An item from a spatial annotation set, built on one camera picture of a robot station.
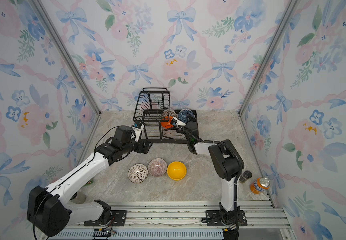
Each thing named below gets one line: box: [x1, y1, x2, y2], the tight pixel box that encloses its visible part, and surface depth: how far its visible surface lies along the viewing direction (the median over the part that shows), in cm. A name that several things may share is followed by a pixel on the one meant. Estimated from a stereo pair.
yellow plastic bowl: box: [167, 161, 187, 181], surface depth 88 cm
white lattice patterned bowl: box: [127, 163, 149, 184], surface depth 88 cm
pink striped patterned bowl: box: [147, 157, 168, 177], surface depth 91 cm
